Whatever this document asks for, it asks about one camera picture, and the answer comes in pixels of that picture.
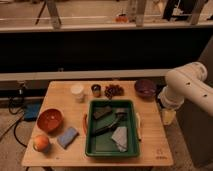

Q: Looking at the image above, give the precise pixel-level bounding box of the green plastic tray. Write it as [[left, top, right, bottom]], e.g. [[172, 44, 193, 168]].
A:
[[85, 100, 140, 158]]

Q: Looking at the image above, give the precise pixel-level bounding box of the white marker pen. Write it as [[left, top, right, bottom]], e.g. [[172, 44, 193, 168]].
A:
[[136, 113, 141, 141]]

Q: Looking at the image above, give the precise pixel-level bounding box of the bunch of dark grapes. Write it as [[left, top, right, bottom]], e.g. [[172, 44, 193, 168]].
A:
[[104, 84, 124, 99]]

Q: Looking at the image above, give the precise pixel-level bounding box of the black handled brush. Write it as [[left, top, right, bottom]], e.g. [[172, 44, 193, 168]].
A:
[[92, 108, 127, 137]]

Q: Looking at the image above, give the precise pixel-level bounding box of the purple bowl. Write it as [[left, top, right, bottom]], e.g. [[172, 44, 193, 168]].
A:
[[134, 79, 157, 98]]

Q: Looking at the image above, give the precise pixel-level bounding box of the blue sponge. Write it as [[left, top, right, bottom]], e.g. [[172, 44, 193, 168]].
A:
[[57, 127, 79, 149]]

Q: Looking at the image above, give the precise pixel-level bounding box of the blue box on floor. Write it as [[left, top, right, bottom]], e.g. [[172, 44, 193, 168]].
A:
[[24, 103, 41, 121]]

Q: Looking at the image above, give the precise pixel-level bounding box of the dark sponge block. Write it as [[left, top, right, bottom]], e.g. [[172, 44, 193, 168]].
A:
[[93, 106, 112, 119]]

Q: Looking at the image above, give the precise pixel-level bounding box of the grey towel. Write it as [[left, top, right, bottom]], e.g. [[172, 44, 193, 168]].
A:
[[111, 126, 127, 152]]

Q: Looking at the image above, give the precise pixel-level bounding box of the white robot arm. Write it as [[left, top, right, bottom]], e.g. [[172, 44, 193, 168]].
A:
[[158, 45, 213, 125]]

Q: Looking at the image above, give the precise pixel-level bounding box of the black cable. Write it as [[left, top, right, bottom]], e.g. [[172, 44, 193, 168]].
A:
[[0, 87, 28, 148]]

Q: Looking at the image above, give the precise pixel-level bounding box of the orange apple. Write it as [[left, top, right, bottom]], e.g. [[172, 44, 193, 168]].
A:
[[33, 135, 50, 152]]

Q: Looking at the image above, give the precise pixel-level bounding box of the white paper cup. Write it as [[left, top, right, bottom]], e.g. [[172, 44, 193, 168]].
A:
[[70, 84, 85, 103]]

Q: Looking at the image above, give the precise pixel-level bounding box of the orange carrot stick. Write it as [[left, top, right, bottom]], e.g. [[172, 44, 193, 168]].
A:
[[83, 114, 87, 135]]

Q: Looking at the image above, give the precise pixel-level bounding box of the orange bowl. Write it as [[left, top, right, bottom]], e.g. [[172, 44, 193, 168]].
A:
[[37, 109, 63, 133]]

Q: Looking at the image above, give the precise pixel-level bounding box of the wooden folding table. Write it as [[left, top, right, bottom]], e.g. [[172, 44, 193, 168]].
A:
[[22, 81, 173, 167]]

